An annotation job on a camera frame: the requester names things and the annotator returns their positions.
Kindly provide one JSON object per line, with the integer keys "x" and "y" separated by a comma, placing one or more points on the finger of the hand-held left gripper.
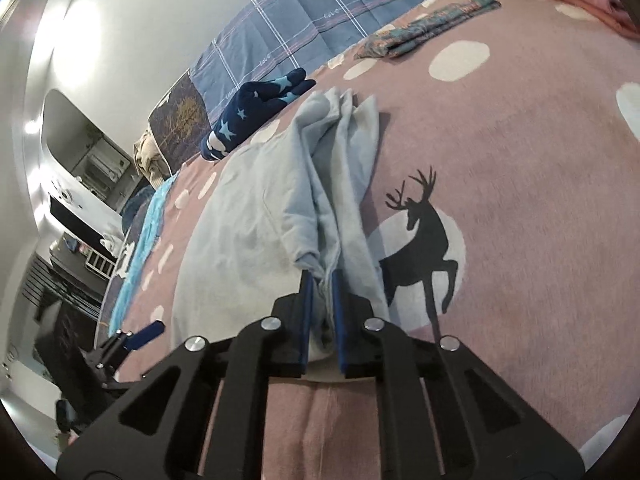
{"x": 150, "y": 332}

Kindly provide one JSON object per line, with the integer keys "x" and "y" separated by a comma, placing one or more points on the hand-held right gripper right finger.
{"x": 340, "y": 320}

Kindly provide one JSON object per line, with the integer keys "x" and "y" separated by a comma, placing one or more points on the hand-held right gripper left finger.
{"x": 306, "y": 320}

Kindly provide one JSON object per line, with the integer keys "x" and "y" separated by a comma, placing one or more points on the light grey small garment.
{"x": 260, "y": 200}

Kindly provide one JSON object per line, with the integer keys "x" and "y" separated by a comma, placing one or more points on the black slatted furniture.
{"x": 60, "y": 300}

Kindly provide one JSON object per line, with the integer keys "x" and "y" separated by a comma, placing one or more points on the turquoise blanket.
{"x": 145, "y": 230}

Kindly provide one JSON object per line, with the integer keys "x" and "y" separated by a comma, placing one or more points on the dark blue cloth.
{"x": 137, "y": 207}

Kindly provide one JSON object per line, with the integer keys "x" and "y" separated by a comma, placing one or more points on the white cabinet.
{"x": 75, "y": 195}

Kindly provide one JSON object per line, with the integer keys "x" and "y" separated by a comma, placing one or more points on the beige crumpled cloth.
{"x": 150, "y": 160}

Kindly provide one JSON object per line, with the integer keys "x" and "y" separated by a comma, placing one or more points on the dark tree print pillow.
{"x": 180, "y": 120}

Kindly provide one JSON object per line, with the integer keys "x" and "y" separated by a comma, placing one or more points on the navy star print garment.
{"x": 250, "y": 105}

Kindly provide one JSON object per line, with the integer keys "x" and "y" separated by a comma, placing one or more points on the pink dotted blanket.
{"x": 525, "y": 160}

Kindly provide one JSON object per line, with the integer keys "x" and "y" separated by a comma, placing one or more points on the blue striped pillow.
{"x": 310, "y": 25}

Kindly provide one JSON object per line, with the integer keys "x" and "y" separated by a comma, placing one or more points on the folded patterned cloth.
{"x": 415, "y": 30}

